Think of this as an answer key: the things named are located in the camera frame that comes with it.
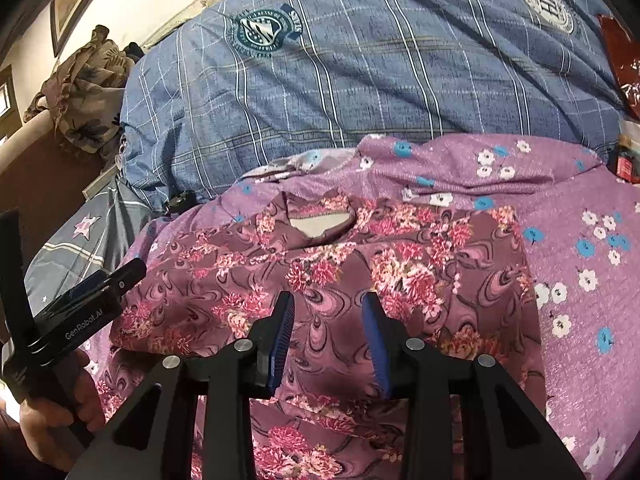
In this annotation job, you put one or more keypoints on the purple flower print blanket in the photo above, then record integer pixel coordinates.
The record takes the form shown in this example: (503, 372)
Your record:
(575, 240)

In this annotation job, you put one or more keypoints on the brown floral cloth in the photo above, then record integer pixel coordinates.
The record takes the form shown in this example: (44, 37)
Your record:
(85, 95)

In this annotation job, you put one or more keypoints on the person's left hand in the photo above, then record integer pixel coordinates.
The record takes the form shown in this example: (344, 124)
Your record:
(47, 430)

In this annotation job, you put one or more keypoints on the blue plaid quilt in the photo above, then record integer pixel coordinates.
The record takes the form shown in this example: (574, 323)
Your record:
(380, 75)

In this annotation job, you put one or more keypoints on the grey star print sheet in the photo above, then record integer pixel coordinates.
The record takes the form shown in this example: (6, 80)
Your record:
(90, 240)

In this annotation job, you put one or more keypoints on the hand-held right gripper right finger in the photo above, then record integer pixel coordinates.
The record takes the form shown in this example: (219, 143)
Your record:
(374, 340)

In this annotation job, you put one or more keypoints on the brown wooden headboard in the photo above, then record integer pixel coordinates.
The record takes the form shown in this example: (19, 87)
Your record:
(45, 180)

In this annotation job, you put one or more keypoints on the small red box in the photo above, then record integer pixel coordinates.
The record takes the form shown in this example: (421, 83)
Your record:
(629, 162)

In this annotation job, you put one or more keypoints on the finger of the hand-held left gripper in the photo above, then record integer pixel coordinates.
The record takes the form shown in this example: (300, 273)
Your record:
(127, 272)

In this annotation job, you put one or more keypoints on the dark cloth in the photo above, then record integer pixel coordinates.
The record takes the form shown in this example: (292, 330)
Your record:
(134, 50)

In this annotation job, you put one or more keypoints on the wooden framed window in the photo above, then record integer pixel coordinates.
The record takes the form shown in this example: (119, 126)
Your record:
(5, 105)

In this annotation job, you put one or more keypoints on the red plastic packet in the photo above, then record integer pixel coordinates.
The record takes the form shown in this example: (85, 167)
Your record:
(622, 65)

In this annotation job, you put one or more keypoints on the maroon pink floral garment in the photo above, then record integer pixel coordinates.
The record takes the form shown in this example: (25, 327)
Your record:
(330, 280)

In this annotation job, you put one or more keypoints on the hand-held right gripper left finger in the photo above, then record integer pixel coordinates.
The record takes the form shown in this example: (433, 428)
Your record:
(281, 340)

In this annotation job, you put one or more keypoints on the framed wall picture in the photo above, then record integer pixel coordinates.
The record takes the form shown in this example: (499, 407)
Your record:
(70, 5)

